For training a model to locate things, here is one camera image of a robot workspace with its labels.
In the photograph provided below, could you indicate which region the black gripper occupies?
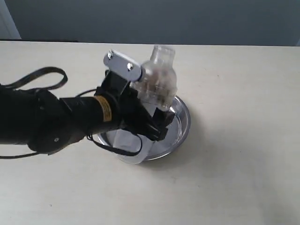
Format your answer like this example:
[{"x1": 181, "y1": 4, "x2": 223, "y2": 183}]
[{"x1": 96, "y1": 70, "x2": 175, "y2": 141}]

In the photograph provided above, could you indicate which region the clear plastic shaker bottle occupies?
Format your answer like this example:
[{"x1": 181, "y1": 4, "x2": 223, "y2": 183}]
[{"x1": 113, "y1": 45, "x2": 177, "y2": 164}]

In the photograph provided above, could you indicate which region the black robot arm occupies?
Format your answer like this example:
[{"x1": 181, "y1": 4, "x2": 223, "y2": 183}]
[{"x1": 0, "y1": 67, "x2": 175, "y2": 156}]

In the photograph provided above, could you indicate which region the round stainless steel dish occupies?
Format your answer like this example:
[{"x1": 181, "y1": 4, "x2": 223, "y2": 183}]
[{"x1": 98, "y1": 96, "x2": 191, "y2": 164}]

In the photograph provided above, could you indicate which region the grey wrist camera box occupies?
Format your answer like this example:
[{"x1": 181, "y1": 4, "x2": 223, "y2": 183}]
[{"x1": 103, "y1": 49, "x2": 143, "y2": 82}]

